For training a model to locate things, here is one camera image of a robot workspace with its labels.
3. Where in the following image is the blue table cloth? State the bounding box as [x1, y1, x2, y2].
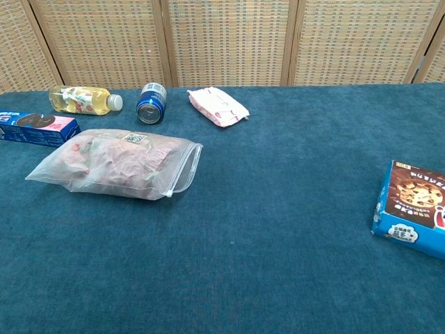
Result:
[0, 82, 445, 334]

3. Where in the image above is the yellow drink plastic bottle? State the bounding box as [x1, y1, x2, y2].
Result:
[48, 86, 124, 116]

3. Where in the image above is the blue sandwich cookie box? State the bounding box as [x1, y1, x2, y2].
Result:
[0, 111, 82, 149]

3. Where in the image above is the blue chocolate chip cookie box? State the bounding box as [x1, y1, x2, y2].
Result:
[371, 159, 445, 261]

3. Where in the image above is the blue drink can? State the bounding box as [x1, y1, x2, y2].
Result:
[136, 82, 168, 125]

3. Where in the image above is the wicker wooden folding screen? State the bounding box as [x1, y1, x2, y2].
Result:
[0, 0, 445, 95]

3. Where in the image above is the translucent white zip bag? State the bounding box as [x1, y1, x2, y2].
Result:
[24, 128, 204, 202]

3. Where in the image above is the pink white tissue pack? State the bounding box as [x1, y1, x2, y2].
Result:
[186, 86, 250, 129]

